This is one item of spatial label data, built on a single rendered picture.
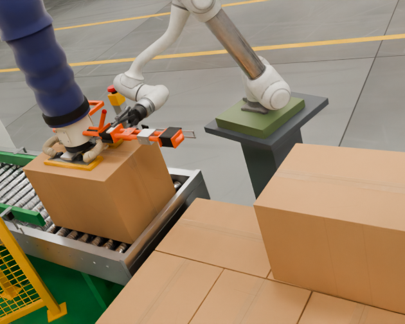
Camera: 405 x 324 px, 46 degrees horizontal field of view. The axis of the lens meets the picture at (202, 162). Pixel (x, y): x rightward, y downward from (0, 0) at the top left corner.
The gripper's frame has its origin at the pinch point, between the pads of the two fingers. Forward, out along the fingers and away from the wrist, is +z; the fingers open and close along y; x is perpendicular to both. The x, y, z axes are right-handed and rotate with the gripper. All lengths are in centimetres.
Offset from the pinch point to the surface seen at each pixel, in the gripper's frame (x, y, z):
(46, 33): 16, -50, 0
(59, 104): 19.2, -18.9, 7.5
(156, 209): -3.8, 48.2, -2.7
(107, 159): 7.2, 12.7, 4.5
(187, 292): -47, 53, 35
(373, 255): -120, 26, 19
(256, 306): -78, 53, 33
